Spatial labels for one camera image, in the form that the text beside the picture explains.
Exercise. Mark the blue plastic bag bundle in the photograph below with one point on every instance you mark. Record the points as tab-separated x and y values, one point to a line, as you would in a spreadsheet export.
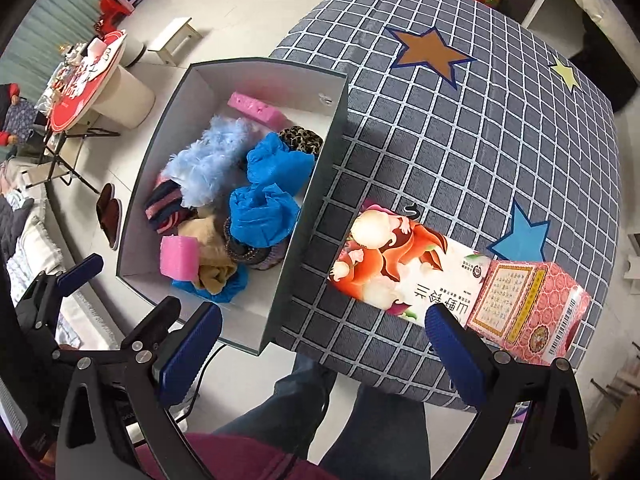
264	212

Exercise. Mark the grey checkered star rug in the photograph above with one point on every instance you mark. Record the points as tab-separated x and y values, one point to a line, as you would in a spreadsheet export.
457	114

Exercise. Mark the small white wooden stool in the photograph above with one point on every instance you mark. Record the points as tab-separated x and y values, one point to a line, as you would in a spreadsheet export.
171	38

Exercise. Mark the light blue fluffy cloth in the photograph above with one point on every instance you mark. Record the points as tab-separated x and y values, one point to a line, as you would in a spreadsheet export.
207	166

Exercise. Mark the leopard print scrunchie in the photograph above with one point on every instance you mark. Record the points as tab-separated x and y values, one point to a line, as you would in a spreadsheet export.
297	138

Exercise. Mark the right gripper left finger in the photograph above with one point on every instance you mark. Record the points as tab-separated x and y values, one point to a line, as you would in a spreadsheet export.
181	355

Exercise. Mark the pink navy knitted hat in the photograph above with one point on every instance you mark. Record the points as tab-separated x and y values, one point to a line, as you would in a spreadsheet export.
164	209

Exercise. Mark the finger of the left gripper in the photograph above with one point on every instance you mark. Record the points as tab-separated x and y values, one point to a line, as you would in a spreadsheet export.
154	328
68	282

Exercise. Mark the operator jeans legs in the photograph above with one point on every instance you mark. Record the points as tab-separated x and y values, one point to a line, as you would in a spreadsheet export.
385	436

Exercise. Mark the orange illustrated flat box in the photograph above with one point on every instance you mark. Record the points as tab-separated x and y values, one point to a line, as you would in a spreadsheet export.
402	268

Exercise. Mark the tan plush cloth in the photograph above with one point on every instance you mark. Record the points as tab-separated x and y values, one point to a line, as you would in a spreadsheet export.
215	266

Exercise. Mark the pink red carton box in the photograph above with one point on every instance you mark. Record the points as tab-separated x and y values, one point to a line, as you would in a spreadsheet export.
530	309

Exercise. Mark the dark knitted scrunchie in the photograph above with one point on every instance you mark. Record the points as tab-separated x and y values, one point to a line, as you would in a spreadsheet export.
260	259

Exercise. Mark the round red top table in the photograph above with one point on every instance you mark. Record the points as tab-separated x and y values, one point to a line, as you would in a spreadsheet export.
103	86

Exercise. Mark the pink sponge block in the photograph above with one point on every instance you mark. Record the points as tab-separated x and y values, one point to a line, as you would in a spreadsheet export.
179	257
259	111

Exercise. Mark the seated person red hat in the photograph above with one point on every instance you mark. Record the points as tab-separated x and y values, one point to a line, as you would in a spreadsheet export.
19	118

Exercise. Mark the dark red slippers pair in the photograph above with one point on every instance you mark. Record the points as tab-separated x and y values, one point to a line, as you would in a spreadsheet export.
109	213

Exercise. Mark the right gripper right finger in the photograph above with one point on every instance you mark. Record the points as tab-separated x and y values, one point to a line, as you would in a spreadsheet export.
463	354

